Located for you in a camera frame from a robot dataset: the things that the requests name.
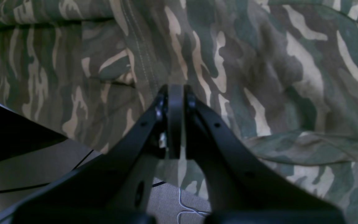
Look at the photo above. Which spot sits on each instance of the camouflage t-shirt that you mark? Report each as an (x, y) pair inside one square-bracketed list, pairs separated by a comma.
[(283, 75)]

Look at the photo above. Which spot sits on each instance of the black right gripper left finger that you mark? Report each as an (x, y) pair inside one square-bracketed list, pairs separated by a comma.
[(115, 187)]

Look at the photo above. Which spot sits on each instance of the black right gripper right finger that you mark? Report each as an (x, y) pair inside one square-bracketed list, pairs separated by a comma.
[(242, 189)]

